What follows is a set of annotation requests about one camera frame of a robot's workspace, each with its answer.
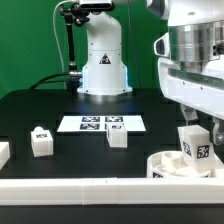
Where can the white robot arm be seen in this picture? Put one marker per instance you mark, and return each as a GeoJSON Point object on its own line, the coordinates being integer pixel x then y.
{"type": "Point", "coordinates": [190, 55]}

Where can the white front barrier wall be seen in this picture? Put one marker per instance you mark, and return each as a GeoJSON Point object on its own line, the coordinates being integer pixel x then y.
{"type": "Point", "coordinates": [115, 191]}

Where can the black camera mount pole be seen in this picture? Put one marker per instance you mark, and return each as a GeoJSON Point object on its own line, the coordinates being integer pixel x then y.
{"type": "Point", "coordinates": [74, 15]}

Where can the white left barrier block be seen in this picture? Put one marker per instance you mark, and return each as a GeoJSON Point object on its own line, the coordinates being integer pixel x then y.
{"type": "Point", "coordinates": [4, 153]}

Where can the black camera on mount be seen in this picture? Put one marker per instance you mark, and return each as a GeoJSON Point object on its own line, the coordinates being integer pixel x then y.
{"type": "Point", "coordinates": [96, 4]}

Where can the white marker sheet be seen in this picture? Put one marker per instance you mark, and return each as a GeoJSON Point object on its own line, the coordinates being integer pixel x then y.
{"type": "Point", "coordinates": [132, 123]}

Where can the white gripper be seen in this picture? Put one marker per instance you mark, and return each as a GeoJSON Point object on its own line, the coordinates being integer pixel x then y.
{"type": "Point", "coordinates": [193, 96]}

